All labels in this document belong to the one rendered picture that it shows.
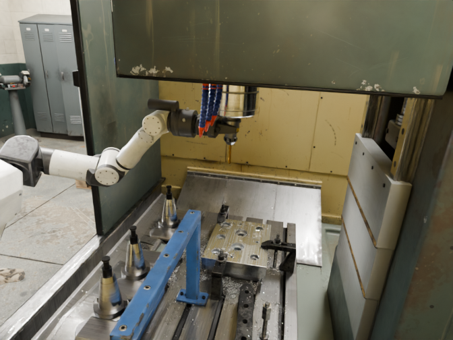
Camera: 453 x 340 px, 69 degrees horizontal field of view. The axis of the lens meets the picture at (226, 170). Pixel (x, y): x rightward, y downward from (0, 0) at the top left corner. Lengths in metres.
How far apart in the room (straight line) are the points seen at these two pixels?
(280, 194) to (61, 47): 4.60
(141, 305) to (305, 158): 1.60
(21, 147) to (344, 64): 0.99
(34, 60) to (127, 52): 5.60
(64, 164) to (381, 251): 1.00
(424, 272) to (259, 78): 0.54
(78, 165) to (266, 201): 1.22
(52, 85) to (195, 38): 5.57
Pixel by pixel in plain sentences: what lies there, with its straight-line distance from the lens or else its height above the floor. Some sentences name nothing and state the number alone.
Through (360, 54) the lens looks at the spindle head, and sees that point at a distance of 0.68.
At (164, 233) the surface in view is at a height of 1.22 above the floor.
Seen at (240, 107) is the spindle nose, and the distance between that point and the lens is 0.95.
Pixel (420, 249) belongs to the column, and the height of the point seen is 1.31.
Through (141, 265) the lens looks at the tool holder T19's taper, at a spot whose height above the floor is 1.24.
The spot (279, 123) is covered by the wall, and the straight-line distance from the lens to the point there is 2.05.
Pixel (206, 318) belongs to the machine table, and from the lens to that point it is 1.12.
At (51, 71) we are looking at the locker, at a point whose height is 1.14.
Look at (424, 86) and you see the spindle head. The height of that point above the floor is 1.64.
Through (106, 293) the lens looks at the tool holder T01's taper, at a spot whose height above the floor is 1.26.
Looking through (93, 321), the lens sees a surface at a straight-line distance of 0.70.
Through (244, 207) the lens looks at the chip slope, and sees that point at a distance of 2.03.
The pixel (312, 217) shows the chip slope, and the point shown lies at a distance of 2.03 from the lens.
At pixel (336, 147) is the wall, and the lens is 2.10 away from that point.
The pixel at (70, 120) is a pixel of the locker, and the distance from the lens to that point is 6.08.
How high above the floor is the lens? 1.70
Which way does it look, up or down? 21 degrees down
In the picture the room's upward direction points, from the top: 3 degrees clockwise
